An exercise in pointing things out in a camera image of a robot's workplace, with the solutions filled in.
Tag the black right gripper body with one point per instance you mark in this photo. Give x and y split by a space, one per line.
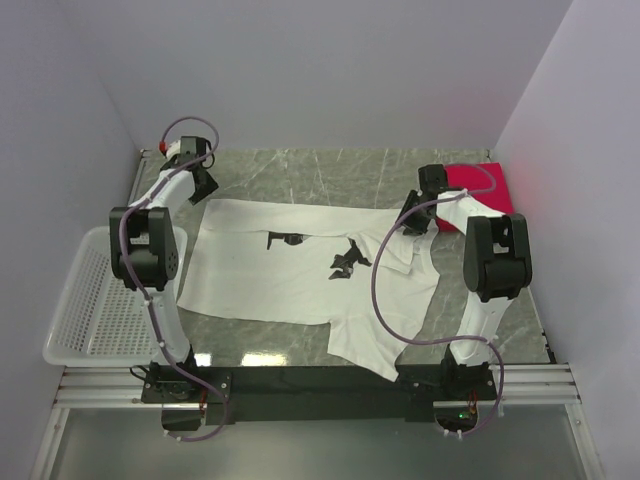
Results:
419 222

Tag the white t shirt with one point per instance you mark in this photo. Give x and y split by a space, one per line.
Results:
313 265

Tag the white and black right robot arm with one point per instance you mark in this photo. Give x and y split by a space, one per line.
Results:
496 267

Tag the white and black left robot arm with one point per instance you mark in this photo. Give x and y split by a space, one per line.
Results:
144 249

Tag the folded red t shirt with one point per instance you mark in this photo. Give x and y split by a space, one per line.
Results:
487 182

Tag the white plastic basket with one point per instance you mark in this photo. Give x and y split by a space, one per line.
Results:
99 322

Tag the black base beam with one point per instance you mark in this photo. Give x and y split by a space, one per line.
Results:
298 393

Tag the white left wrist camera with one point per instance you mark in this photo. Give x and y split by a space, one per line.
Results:
171 149

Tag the aluminium rail frame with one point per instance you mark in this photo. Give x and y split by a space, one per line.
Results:
112 388

